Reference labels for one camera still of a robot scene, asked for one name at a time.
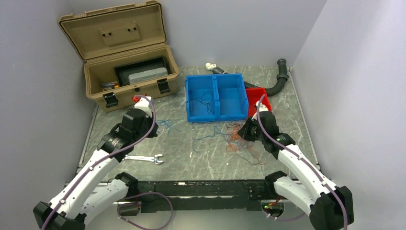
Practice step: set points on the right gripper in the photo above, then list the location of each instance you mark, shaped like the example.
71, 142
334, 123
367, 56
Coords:
244, 132

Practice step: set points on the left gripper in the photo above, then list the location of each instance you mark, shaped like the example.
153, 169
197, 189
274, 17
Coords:
150, 120

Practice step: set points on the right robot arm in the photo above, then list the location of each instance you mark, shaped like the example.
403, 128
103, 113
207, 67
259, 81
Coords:
328, 206

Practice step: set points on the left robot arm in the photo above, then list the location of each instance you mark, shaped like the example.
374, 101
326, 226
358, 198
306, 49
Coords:
78, 204

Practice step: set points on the red plastic bin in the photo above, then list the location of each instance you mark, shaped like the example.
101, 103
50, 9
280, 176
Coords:
253, 96

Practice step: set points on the silver open-end wrench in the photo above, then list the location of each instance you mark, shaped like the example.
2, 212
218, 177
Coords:
155, 159

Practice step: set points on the blue double plastic bin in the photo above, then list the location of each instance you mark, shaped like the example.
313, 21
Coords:
215, 97

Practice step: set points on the yellow black tool in toolbox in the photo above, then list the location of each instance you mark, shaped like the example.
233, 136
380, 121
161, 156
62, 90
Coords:
110, 86

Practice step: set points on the black tray in toolbox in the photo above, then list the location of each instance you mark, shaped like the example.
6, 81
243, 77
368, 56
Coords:
122, 72

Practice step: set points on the tan plastic toolbox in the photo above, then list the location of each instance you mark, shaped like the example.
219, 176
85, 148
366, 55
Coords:
116, 36

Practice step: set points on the white pipe fitting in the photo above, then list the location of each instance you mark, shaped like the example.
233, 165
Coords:
210, 66

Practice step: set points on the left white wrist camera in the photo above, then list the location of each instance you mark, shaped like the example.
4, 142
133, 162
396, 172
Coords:
144, 104

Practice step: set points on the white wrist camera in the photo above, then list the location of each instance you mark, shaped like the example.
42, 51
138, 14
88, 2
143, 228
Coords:
259, 107
144, 104

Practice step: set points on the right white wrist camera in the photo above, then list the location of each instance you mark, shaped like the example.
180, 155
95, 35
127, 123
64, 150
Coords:
259, 107

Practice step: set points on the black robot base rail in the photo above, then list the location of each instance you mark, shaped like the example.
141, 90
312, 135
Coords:
154, 196

